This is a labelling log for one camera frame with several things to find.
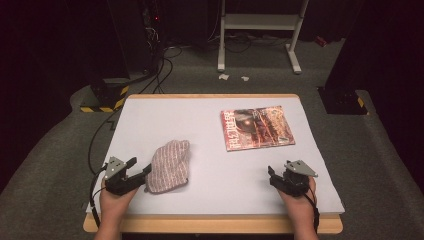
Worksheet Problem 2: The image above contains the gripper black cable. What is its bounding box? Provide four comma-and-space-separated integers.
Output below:
302, 186, 321, 234
88, 162, 109, 230

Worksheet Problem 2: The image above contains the person's right hand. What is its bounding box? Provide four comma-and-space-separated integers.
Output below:
278, 176, 318, 219

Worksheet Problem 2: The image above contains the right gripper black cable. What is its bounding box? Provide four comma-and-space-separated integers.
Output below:
302, 186, 321, 234

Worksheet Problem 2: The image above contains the black base with yellow stripes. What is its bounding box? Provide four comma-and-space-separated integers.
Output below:
316, 86, 371, 117
79, 77, 131, 114

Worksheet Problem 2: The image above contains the striped pink cloth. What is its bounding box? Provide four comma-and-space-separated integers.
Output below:
144, 139, 192, 195

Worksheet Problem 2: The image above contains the wooden table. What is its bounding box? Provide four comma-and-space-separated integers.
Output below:
82, 93, 344, 235

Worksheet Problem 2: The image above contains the white table sheet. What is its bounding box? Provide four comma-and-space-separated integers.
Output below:
85, 96, 346, 216

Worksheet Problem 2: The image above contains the black equipment rack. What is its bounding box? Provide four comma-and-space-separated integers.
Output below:
141, 0, 168, 74

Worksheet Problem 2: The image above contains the white metal stand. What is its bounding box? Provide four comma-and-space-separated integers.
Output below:
216, 0, 310, 75

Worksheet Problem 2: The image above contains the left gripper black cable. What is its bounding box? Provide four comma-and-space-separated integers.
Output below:
88, 162, 109, 230

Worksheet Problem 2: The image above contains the person's left hand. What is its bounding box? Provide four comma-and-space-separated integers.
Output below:
99, 179, 140, 218

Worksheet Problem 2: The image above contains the glossy magazine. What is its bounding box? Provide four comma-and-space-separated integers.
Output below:
219, 105, 297, 153

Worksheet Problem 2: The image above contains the bundle of floor cables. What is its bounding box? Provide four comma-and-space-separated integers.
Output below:
206, 30, 292, 54

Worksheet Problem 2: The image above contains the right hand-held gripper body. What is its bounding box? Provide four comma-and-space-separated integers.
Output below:
269, 159, 319, 198

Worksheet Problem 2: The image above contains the black floor cable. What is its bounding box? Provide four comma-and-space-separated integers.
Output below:
87, 46, 184, 177

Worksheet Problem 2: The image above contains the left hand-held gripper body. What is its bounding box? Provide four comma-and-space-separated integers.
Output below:
101, 155, 148, 197

